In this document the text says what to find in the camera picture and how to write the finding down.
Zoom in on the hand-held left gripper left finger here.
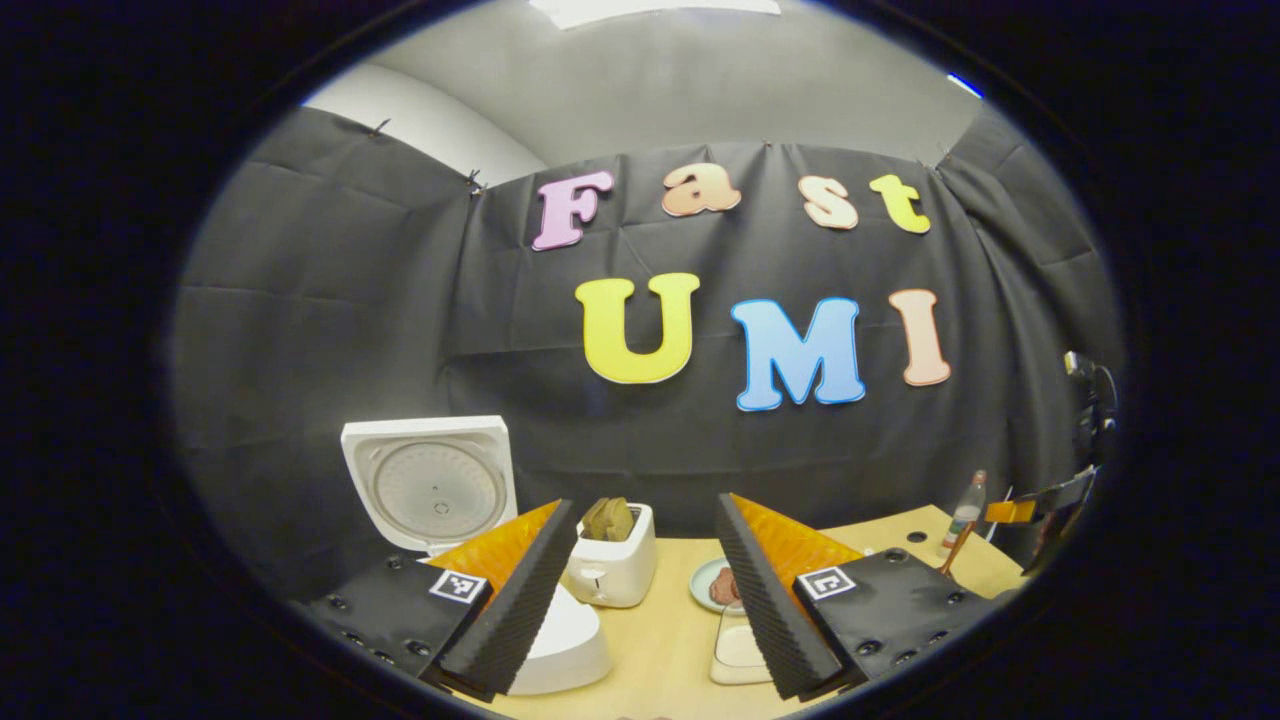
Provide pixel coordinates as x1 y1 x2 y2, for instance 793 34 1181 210
300 499 579 703

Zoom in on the light green plate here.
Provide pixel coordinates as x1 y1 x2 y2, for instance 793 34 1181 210
689 557 741 613

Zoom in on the black backdrop cloth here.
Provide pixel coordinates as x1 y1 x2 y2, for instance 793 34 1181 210
170 100 1126 601

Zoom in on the white toaster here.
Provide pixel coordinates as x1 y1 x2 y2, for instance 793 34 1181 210
566 503 658 609

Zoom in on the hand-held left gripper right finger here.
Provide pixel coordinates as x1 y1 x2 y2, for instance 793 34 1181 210
715 492 1001 701

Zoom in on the brown bread slice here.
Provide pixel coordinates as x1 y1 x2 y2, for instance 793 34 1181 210
581 497 634 542

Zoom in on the white rice cooker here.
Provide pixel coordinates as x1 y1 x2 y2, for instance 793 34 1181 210
341 415 612 697

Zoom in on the clear plastic water bottle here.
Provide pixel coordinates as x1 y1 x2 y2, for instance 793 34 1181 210
940 470 988 561

